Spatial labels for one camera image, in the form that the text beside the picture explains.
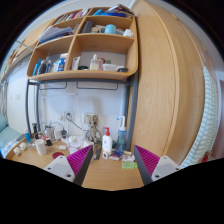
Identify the red round bottle lid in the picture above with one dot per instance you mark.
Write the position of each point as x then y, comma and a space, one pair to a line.
56, 154

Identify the white plastic cup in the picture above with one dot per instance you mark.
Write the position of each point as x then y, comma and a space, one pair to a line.
40, 146

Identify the white pump bottle red cap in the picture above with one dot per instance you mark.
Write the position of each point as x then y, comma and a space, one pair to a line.
106, 144

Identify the tall wooden wardrobe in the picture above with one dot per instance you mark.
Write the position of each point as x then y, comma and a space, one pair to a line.
171, 89

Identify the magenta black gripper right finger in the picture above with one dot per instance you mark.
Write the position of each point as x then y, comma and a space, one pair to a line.
147, 162

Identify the green soap packet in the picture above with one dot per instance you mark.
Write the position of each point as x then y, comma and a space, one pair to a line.
129, 165

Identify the blue spray bottle white nozzle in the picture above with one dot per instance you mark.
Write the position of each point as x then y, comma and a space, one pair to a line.
122, 134

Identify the grey metal desk frame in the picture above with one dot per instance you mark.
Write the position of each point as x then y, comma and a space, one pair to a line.
130, 103

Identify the groot figurine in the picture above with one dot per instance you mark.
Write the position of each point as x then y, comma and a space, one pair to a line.
93, 121

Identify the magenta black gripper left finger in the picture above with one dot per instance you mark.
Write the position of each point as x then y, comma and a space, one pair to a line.
79, 163

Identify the teal pillow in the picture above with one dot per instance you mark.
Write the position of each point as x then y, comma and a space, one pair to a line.
3, 122

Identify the teal bowl on shelf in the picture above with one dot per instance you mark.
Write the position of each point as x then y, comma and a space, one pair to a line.
110, 29

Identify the wooden wall shelf unit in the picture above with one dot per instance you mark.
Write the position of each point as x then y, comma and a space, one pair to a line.
119, 49

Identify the folded grey clothes on shelf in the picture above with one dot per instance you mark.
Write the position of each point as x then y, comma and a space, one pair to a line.
52, 32

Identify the small blue tube bottle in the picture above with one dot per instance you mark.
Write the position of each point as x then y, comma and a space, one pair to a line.
27, 135

